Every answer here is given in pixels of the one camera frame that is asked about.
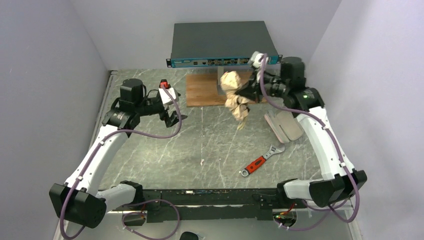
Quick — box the beige black folding umbrella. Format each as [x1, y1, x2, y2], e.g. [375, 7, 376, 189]
[220, 71, 250, 130]

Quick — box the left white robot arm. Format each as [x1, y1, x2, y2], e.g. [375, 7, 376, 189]
[49, 78, 186, 233]

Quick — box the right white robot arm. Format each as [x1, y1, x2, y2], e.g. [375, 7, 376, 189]
[236, 52, 368, 207]

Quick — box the wooden base board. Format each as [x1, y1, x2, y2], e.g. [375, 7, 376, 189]
[185, 71, 269, 108]

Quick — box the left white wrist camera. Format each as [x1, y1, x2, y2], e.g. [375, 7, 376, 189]
[158, 79, 180, 106]

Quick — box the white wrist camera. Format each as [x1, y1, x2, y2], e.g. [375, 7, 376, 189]
[158, 79, 180, 106]
[247, 51, 269, 70]

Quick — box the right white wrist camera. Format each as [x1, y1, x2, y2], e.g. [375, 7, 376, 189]
[247, 51, 269, 70]

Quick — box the aluminium frame rail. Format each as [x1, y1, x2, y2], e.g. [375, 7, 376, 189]
[52, 69, 119, 240]

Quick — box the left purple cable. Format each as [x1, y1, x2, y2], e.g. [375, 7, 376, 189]
[58, 86, 184, 240]

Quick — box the purple cable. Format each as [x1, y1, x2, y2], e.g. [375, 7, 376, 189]
[258, 56, 361, 232]
[58, 86, 184, 240]

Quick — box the metal stand bracket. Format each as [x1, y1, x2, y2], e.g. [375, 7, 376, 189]
[216, 66, 225, 96]

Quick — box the grey network switch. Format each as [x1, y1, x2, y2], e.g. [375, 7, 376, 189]
[166, 21, 283, 68]

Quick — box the red handled adjustable wrench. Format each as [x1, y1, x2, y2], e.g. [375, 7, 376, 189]
[240, 143, 286, 177]

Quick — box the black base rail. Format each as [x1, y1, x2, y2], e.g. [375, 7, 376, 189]
[114, 187, 306, 223]

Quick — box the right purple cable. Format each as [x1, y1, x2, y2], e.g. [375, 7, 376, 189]
[258, 56, 361, 232]

